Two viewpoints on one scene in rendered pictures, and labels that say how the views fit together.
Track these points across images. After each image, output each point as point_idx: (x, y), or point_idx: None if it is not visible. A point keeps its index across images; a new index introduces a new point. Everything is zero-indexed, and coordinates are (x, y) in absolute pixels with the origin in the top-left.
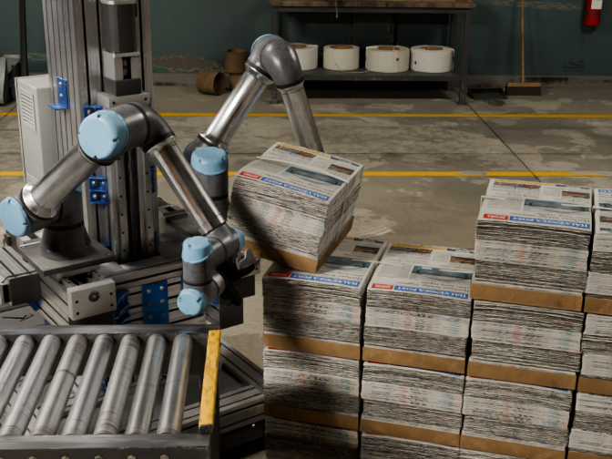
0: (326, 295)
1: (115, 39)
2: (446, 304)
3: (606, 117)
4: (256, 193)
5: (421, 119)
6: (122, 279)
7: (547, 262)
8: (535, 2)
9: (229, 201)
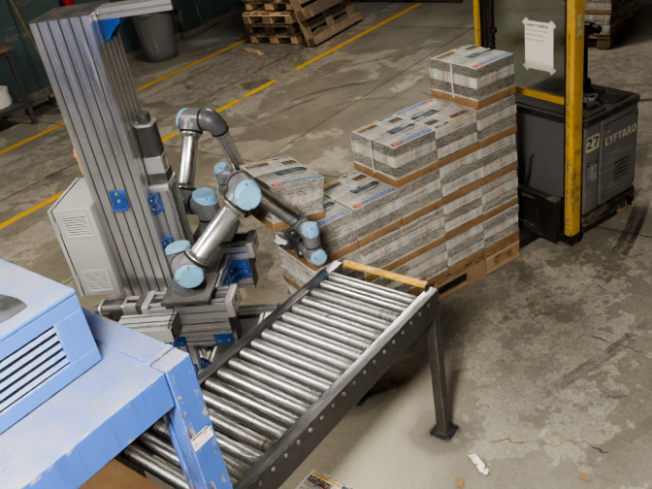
0: (338, 224)
1: (156, 146)
2: (389, 197)
3: (137, 90)
4: (285, 192)
5: (28, 145)
6: (217, 286)
7: (421, 153)
8: None
9: (5, 259)
